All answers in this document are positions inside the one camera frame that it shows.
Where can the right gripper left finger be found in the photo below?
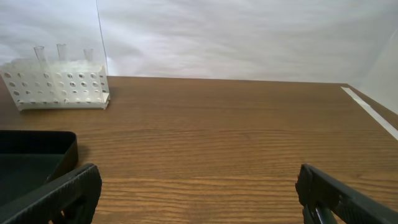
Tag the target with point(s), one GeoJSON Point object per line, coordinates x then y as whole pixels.
{"type": "Point", "coordinates": [62, 196]}

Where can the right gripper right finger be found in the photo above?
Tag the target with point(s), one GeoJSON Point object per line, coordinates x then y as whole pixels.
{"type": "Point", "coordinates": [342, 199]}

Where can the clear test tube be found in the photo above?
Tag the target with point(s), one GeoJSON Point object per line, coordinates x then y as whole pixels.
{"type": "Point", "coordinates": [61, 52]}
{"type": "Point", "coordinates": [88, 54]}
{"type": "Point", "coordinates": [40, 56]}

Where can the black tray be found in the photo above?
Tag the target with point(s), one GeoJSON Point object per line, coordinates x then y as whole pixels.
{"type": "Point", "coordinates": [31, 144]}

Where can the white test tube rack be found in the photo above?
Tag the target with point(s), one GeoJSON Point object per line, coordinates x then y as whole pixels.
{"type": "Point", "coordinates": [59, 101]}

